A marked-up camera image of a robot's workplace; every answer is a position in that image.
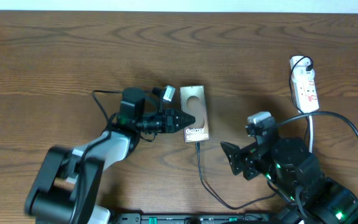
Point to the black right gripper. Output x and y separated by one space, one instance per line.
244 156

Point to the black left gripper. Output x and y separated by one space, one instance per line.
169 121

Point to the rose gold Galaxy smartphone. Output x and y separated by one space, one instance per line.
193 102

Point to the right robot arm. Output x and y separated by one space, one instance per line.
295 175

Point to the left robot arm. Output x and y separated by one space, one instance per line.
66 186

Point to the white USB charger plug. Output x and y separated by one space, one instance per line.
306 72

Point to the white power strip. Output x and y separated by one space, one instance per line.
306 99

